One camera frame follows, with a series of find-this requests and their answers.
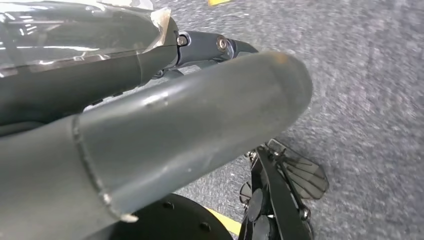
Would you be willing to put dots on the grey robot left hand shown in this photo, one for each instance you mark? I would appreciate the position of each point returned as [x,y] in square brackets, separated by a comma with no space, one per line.
[165,132]

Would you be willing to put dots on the black round robot joint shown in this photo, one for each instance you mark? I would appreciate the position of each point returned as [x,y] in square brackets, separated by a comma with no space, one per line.
[172,218]

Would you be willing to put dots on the black robot left leg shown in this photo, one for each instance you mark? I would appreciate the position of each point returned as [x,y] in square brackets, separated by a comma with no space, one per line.
[281,205]

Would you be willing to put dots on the yellow floor tape square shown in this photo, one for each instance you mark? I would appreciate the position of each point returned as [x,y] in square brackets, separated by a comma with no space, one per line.
[225,222]

